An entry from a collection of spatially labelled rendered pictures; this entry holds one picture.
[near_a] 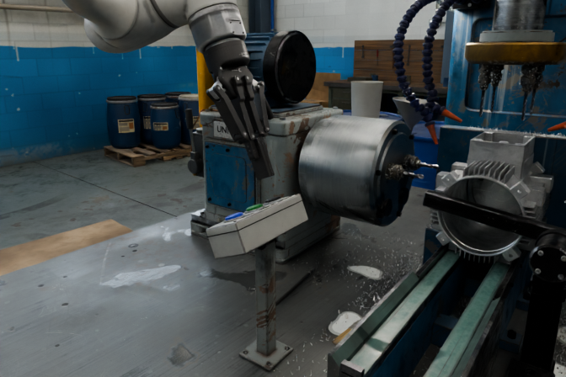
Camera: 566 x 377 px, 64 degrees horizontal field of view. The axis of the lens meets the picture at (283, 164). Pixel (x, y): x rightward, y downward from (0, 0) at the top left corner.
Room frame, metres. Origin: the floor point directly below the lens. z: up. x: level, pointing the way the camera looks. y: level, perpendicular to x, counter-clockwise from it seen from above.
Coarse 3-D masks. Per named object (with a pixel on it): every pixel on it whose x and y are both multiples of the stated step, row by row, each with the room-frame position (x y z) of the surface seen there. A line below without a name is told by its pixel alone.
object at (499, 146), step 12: (492, 132) 0.98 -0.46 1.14; (480, 144) 0.89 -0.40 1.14; (492, 144) 0.87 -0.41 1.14; (504, 144) 0.86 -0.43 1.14; (516, 144) 0.85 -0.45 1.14; (528, 144) 0.87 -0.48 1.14; (468, 156) 0.90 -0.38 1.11; (480, 156) 0.89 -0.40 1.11; (492, 156) 0.87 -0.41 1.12; (504, 156) 0.86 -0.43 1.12; (516, 156) 0.85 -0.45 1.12; (528, 156) 0.89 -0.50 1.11; (516, 168) 0.85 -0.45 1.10; (528, 168) 0.89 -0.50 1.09
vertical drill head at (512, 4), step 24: (504, 0) 0.90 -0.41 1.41; (528, 0) 0.87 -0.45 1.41; (504, 24) 0.89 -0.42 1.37; (528, 24) 0.87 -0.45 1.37; (480, 48) 0.88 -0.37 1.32; (504, 48) 0.85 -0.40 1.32; (528, 48) 0.83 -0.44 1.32; (552, 48) 0.83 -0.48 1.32; (480, 72) 0.90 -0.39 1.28; (528, 72) 0.85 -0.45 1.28
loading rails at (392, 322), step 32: (448, 256) 0.84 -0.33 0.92; (416, 288) 0.71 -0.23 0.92; (448, 288) 0.78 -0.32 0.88; (480, 288) 0.71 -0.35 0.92; (512, 288) 0.77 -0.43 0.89; (384, 320) 0.62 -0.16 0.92; (416, 320) 0.64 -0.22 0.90; (448, 320) 0.73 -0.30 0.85; (480, 320) 0.62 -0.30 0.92; (352, 352) 0.53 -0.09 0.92; (384, 352) 0.54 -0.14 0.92; (416, 352) 0.65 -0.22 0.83; (448, 352) 0.54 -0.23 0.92; (480, 352) 0.53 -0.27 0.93; (512, 352) 0.69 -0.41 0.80
